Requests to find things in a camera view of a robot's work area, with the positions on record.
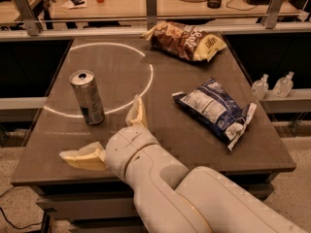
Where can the brown chip bag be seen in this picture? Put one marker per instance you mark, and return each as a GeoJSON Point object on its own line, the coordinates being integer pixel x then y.
{"type": "Point", "coordinates": [185, 41]}

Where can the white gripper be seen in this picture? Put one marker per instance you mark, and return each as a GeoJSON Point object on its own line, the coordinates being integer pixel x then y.
{"type": "Point", "coordinates": [128, 149]}

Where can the blue chip bag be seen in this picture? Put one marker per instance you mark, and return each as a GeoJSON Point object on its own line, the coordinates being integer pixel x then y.
{"type": "Point", "coordinates": [213, 106]}

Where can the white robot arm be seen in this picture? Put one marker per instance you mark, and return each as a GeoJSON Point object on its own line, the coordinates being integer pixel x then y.
{"type": "Point", "coordinates": [169, 197]}

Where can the clear sanitizer bottle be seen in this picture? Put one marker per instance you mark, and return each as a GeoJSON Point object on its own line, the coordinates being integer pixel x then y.
{"type": "Point", "coordinates": [284, 85]}
{"type": "Point", "coordinates": [260, 87]}

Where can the clear sanitizer bottle right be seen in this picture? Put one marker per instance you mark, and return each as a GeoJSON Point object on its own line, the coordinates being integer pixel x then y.
{"type": "Point", "coordinates": [284, 85]}

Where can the silver redbull can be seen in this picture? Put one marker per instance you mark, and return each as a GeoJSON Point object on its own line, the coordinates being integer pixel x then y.
{"type": "Point", "coordinates": [85, 88]}

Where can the metal railing frame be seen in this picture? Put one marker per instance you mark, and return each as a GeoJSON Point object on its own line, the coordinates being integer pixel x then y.
{"type": "Point", "coordinates": [137, 16]}

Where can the clear sanitizer bottle left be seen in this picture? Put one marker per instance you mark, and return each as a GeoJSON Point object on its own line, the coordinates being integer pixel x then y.
{"type": "Point", "coordinates": [260, 87]}

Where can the black mesh pen cup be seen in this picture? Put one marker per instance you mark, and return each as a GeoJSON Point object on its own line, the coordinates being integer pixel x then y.
{"type": "Point", "coordinates": [214, 4]}

